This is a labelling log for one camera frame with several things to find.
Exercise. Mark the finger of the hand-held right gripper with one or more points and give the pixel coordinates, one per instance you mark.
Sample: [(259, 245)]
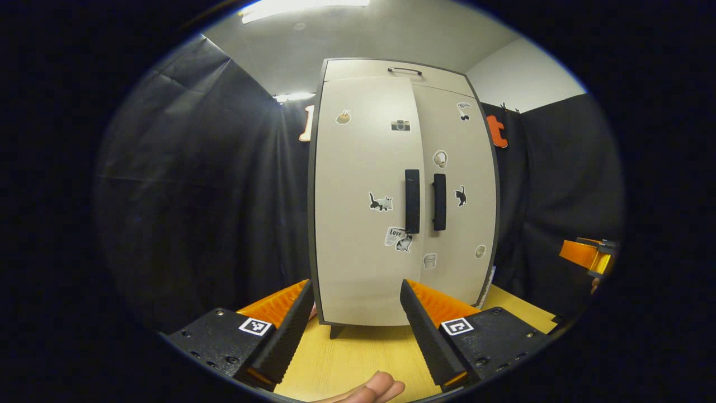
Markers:
[(579, 254)]

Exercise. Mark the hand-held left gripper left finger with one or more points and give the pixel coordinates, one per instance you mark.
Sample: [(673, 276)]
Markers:
[(291, 330)]

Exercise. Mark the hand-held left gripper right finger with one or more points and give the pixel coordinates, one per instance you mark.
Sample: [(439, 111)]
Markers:
[(425, 330)]

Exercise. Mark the white shoe cabinet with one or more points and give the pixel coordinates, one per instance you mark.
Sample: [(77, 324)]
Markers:
[(335, 330)]

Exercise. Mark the white cabinet door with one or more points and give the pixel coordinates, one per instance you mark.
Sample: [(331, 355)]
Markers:
[(358, 252), (464, 235)]

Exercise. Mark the white cabinet drawer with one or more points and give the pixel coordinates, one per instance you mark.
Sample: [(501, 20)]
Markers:
[(358, 70)]

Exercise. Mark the ceiling light panel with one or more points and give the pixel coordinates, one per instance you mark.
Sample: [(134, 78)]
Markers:
[(302, 8)]

